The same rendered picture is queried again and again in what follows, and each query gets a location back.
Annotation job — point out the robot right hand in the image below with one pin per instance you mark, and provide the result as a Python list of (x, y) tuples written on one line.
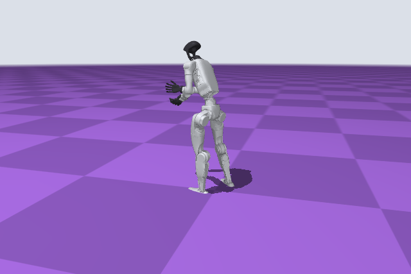
[(175, 88)]

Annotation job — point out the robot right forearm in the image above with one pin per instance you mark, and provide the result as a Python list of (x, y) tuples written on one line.
[(195, 92)]

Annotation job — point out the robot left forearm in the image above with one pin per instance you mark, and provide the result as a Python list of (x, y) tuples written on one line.
[(184, 96)]

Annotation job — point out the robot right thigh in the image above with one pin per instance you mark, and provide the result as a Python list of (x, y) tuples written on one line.
[(217, 130)]

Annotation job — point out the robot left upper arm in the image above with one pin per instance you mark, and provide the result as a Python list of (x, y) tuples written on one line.
[(189, 67)]

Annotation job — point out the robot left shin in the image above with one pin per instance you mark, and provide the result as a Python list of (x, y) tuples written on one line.
[(202, 168)]

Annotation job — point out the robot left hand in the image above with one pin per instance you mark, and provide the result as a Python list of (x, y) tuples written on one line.
[(176, 101)]

